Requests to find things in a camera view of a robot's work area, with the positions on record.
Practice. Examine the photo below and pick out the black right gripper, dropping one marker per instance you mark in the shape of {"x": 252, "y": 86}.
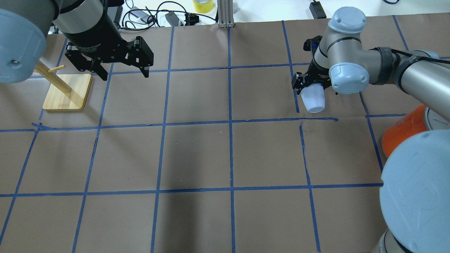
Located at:
{"x": 318, "y": 74}

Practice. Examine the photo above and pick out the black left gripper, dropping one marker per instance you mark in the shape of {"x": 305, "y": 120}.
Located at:
{"x": 95, "y": 37}

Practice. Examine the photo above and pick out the light blue plastic cup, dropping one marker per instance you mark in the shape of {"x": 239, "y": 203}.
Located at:
{"x": 313, "y": 98}

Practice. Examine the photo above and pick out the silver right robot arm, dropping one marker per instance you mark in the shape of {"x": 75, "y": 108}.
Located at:
{"x": 415, "y": 196}

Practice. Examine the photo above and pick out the wooden cup stand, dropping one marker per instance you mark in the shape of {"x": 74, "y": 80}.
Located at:
{"x": 67, "y": 92}

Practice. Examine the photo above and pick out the black power brick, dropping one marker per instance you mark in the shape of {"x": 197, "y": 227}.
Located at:
{"x": 173, "y": 19}

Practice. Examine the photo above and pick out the black power adapter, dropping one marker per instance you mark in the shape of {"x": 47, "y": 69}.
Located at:
{"x": 317, "y": 10}

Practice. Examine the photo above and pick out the yellow tape roll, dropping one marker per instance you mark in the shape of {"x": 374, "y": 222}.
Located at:
{"x": 203, "y": 6}

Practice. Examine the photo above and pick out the orange can with silver lid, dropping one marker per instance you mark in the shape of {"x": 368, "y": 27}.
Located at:
{"x": 413, "y": 123}

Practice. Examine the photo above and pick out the aluminium frame post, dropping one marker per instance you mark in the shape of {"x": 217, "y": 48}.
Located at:
{"x": 225, "y": 14}

